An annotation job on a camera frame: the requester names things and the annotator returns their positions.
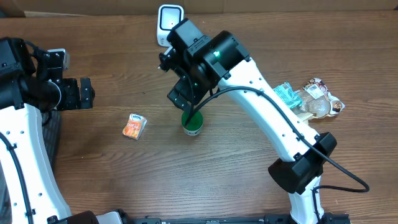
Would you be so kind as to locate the green lid jar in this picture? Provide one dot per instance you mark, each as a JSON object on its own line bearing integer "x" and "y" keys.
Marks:
{"x": 194, "y": 127}

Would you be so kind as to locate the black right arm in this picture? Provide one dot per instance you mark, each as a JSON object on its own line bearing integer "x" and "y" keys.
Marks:
{"x": 222, "y": 65}

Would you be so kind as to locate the orange tissue packet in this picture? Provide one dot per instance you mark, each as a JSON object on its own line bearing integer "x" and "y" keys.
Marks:
{"x": 135, "y": 126}

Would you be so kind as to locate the brown snack bag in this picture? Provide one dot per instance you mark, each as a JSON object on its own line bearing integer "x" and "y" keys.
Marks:
{"x": 317, "y": 101}

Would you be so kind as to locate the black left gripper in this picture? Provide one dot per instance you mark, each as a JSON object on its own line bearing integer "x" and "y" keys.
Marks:
{"x": 75, "y": 101}

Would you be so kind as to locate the grey mesh basket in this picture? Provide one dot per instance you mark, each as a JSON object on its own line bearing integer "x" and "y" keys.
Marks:
{"x": 51, "y": 126}

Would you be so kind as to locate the white barcode scanner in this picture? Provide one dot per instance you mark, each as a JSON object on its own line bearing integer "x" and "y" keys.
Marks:
{"x": 169, "y": 15}

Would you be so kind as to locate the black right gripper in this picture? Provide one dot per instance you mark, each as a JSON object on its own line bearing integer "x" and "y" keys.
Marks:
{"x": 183, "y": 89}

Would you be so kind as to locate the mint green wipes packet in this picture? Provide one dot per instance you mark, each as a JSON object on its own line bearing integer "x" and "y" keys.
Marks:
{"x": 287, "y": 95}

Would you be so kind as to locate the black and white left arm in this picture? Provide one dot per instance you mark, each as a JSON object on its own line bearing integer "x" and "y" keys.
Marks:
{"x": 32, "y": 84}

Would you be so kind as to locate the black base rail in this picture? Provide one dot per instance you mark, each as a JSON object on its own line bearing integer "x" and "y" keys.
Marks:
{"x": 328, "y": 218}

